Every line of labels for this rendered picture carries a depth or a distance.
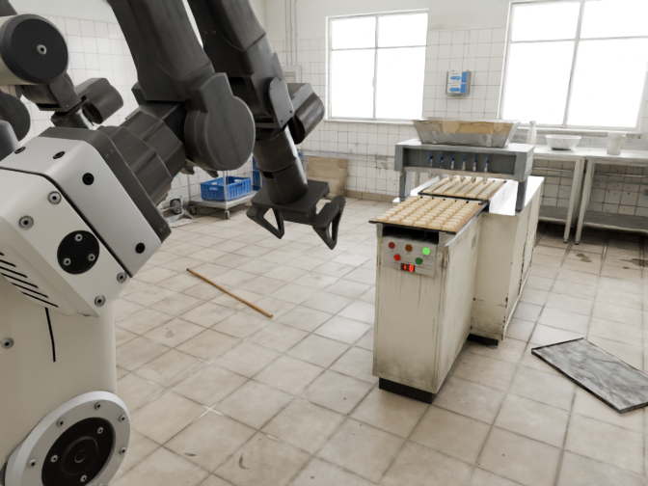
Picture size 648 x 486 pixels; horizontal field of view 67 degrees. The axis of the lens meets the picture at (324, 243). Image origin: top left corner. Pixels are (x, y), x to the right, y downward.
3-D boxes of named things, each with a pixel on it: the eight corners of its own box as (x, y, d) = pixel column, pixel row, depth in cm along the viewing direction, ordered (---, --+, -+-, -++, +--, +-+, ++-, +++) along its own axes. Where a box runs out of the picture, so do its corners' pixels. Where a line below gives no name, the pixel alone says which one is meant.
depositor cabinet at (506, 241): (442, 265, 425) (449, 170, 399) (528, 281, 392) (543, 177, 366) (387, 326, 318) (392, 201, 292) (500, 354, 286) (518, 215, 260)
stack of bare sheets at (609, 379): (530, 352, 287) (531, 348, 286) (582, 340, 300) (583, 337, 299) (620, 414, 233) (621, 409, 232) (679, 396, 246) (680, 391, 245)
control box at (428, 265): (385, 264, 229) (387, 236, 224) (435, 273, 218) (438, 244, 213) (382, 267, 226) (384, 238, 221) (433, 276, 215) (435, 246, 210)
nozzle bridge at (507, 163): (410, 191, 320) (413, 138, 309) (527, 202, 287) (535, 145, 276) (391, 201, 292) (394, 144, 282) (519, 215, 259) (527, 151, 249)
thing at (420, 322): (415, 332, 311) (423, 195, 283) (469, 345, 295) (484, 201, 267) (370, 390, 252) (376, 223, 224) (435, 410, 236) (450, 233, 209)
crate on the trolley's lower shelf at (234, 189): (227, 190, 637) (226, 175, 631) (252, 193, 622) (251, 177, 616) (201, 200, 588) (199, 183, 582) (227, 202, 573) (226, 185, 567)
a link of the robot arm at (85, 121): (40, 116, 84) (59, 117, 82) (69, 94, 88) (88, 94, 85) (64, 148, 89) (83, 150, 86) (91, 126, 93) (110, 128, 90)
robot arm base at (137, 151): (107, 232, 51) (30, 135, 42) (157, 183, 55) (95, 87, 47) (165, 247, 46) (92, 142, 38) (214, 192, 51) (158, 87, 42)
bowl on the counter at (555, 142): (541, 149, 491) (543, 137, 488) (546, 147, 518) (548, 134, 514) (577, 151, 475) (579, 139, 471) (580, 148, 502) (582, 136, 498)
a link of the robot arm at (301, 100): (210, 86, 60) (266, 86, 55) (260, 43, 66) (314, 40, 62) (244, 166, 67) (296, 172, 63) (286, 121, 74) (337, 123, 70)
